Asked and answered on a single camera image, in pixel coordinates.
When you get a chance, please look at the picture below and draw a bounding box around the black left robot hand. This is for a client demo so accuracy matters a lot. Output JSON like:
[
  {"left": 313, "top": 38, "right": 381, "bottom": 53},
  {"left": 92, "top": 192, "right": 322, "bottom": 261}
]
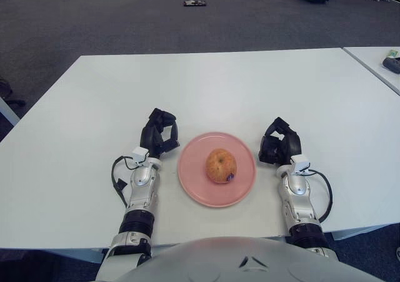
[{"left": 139, "top": 108, "right": 181, "bottom": 159}]

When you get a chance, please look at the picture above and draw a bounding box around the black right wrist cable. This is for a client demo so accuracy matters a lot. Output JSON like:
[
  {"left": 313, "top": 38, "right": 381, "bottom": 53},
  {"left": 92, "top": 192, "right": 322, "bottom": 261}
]
[{"left": 307, "top": 168, "right": 333, "bottom": 223}]

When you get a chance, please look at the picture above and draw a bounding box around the black office chair base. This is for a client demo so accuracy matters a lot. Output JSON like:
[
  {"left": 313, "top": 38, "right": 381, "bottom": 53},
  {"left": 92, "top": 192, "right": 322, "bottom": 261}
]
[{"left": 0, "top": 75, "right": 26, "bottom": 106}]

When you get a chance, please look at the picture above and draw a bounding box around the red yellow apple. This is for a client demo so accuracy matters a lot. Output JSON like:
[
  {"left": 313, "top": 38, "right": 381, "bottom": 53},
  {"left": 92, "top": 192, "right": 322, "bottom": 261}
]
[{"left": 205, "top": 149, "right": 238, "bottom": 184}]

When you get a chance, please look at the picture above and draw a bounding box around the grey robot torso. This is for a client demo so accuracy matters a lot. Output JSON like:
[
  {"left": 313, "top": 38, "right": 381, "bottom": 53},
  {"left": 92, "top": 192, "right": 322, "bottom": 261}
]
[{"left": 120, "top": 236, "right": 379, "bottom": 282}]

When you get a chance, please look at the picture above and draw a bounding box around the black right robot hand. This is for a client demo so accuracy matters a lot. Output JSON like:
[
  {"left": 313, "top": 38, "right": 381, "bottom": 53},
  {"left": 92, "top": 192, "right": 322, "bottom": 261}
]
[{"left": 257, "top": 116, "right": 303, "bottom": 166}]

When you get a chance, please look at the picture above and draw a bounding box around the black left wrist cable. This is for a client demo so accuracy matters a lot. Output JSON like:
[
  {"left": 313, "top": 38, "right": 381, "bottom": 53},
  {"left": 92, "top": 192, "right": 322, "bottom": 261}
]
[{"left": 111, "top": 155, "right": 138, "bottom": 208}]

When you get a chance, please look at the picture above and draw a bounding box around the pink round plate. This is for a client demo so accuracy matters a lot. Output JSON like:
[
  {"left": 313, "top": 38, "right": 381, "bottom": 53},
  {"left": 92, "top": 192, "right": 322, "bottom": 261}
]
[{"left": 177, "top": 131, "right": 258, "bottom": 208}]

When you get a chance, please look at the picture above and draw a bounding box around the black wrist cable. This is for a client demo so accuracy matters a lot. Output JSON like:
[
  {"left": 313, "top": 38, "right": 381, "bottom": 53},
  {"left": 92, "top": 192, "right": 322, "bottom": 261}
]
[
  {"left": 111, "top": 155, "right": 138, "bottom": 208},
  {"left": 307, "top": 168, "right": 333, "bottom": 223}
]

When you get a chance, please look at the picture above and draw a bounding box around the grey handheld controller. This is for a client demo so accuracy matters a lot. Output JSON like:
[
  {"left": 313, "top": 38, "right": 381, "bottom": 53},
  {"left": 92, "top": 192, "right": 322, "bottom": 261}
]
[{"left": 382, "top": 56, "right": 400, "bottom": 74}]

